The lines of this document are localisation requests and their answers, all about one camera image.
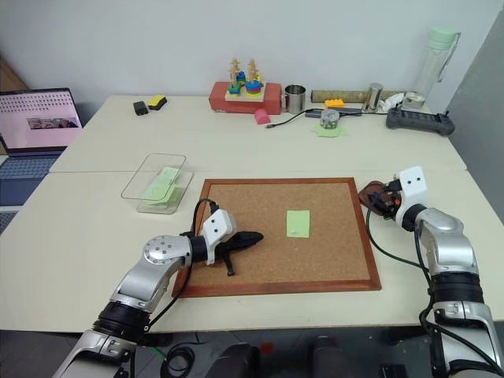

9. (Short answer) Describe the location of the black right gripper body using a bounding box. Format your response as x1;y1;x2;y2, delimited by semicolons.
373;178;402;221

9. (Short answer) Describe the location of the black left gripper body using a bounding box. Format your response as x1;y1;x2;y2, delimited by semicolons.
213;235;245;264

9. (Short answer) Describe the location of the dark brown tray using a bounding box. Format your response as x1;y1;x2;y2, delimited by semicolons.
357;180;395;218

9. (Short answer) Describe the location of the green sticky note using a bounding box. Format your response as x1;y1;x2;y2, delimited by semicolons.
284;209;312;239

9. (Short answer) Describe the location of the clear plastic box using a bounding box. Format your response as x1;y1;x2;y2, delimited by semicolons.
120;153;195;215

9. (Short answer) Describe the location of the red rectangular box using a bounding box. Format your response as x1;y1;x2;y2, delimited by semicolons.
208;81;283;116

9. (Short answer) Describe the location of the green paper cutout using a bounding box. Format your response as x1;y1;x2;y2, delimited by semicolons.
312;123;350;139

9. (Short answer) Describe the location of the dark grey handheld controller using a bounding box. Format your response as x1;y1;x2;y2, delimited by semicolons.
385;107;456;137

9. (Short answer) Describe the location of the dark USB hub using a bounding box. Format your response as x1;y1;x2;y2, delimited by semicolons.
304;108;389;120

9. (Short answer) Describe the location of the white crumpled object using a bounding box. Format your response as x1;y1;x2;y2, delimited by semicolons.
376;91;407;112

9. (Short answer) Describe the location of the stack of green notes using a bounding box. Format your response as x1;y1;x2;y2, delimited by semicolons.
139;166;184;206

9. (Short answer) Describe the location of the silver metal cylinder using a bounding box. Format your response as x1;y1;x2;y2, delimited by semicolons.
367;82;384;109

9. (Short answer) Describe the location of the dark rounded shape under table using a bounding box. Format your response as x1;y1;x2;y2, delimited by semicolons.
205;341;261;378
312;335;348;378

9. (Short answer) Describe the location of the metal mug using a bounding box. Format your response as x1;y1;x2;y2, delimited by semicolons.
280;83;309;114

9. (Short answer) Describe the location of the clear bottle with green lid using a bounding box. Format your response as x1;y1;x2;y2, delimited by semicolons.
402;26;462;112

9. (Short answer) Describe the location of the wooden colourful stacking toy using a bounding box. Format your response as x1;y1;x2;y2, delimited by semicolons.
224;57;268;104

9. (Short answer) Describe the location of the yellow and black sponge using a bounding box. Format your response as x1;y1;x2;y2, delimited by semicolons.
146;94;169;111

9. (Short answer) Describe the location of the open laptop with pink screen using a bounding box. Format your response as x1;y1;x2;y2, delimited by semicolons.
0;87;85;207

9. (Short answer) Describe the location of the brown wooden furniture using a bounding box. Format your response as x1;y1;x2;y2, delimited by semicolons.
0;52;29;94

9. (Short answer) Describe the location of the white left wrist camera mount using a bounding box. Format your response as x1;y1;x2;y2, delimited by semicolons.
202;208;239;266

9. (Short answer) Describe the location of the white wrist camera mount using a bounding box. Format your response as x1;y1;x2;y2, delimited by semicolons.
202;208;239;266
395;165;430;222

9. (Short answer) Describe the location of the cork board with wooden frame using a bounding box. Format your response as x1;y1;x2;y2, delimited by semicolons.
172;177;383;299

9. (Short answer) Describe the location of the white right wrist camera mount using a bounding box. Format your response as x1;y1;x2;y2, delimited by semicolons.
395;165;430;222

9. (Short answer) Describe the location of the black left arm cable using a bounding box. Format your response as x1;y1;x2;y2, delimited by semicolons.
143;198;221;335

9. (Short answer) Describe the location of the black coiled floor cable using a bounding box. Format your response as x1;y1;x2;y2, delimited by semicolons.
163;341;197;376

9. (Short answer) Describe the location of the black USB cable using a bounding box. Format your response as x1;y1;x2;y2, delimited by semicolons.
265;108;316;131

